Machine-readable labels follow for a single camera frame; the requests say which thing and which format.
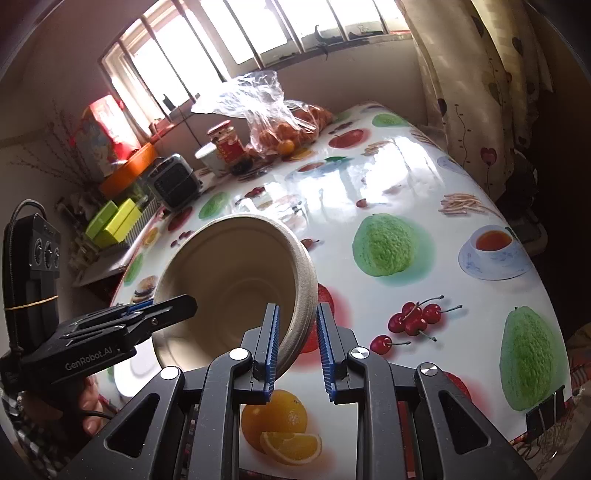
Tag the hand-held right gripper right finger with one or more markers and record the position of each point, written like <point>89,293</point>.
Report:
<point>325,350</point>

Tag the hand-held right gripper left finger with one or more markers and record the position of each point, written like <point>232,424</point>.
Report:
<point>272,350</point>

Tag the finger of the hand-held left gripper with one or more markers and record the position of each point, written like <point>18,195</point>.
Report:
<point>141,304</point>
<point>175,309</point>

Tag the beige paper bowl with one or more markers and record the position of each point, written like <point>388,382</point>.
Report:
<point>221,286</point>

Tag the white paper plate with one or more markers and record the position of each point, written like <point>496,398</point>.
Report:
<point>134,369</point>

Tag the person's left hand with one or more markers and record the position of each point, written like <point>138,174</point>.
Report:
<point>90,397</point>

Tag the grey side shelf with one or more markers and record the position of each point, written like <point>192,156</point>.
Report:
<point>99,267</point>

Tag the lime green box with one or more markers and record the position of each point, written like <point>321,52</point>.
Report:
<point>99,221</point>
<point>122,224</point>

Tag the grey striped box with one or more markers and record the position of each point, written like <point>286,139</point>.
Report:
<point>143,221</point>

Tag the small grey heater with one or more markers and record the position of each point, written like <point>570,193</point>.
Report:
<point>175,182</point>

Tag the dried branches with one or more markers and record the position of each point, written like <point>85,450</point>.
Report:
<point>46,157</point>

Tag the orange box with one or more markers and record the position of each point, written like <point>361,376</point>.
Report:
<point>129,168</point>

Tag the white plastic tub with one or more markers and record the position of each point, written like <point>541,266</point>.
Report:
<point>210,159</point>

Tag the red printed gift bag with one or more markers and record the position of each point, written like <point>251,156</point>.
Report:
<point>106,134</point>

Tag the red label jar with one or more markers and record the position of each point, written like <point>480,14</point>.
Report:
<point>228,147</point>

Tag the small dark bottle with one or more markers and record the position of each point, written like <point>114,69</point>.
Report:
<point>167,102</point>

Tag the bunch of oranges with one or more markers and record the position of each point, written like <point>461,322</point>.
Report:
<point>286,136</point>

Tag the clear plastic bag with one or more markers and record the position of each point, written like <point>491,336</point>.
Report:
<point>258,97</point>

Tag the black binder clip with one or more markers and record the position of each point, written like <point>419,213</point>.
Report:
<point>545,415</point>

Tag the barred window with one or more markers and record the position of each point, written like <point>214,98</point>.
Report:
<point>231,46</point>

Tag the black hook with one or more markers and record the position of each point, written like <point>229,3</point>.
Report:
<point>321,39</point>

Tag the cream printed curtain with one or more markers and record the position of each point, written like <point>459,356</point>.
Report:
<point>480,83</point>

